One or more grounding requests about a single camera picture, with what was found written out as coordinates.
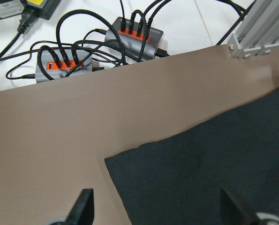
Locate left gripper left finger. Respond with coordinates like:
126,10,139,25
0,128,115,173
66,189,94,225

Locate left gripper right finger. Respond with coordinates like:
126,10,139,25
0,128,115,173
220,187,259,225

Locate black t-shirt with logo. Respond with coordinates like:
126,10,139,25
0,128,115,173
105,88,279,225

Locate grey orange usb hub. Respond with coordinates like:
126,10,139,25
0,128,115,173
112,17,163,60
35,49,92,83

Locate black power adapter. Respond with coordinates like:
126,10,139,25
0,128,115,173
21,0,61,20

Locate aluminium frame cage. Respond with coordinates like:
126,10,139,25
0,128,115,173
227,0,279,59

